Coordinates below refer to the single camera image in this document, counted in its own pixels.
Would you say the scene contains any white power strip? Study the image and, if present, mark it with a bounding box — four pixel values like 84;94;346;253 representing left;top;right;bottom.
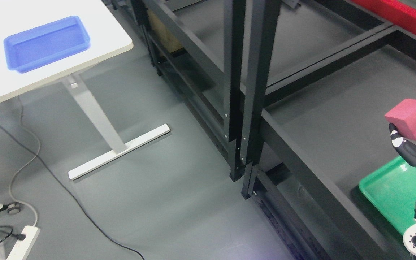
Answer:
7;225;41;260

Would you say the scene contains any white floor cable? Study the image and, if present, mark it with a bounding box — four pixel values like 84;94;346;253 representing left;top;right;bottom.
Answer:
9;97;42;228

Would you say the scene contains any black metal shelf rack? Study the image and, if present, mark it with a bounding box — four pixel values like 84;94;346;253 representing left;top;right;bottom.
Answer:
240;0;416;260

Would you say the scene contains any black floor cable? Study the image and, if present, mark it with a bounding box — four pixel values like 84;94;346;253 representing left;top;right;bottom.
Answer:
0;105;145;260

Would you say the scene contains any white table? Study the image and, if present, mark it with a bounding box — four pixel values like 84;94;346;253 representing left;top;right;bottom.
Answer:
0;0;133;102

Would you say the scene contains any pink block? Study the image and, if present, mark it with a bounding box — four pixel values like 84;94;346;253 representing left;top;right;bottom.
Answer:
384;99;416;141

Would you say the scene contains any red metal beam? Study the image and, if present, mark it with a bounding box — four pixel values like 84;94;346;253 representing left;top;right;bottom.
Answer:
353;0;416;35

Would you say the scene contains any blue tray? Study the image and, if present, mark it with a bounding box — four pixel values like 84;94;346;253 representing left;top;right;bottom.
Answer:
3;16;90;73

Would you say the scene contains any white table leg base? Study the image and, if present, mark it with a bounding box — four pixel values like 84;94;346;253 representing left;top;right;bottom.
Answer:
62;74;171;180

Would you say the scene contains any left black shelf rack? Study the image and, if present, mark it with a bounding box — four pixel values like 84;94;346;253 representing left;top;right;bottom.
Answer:
110;0;266;182

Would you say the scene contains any green tray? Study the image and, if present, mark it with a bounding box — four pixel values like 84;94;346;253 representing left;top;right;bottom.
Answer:
358;155;416;235

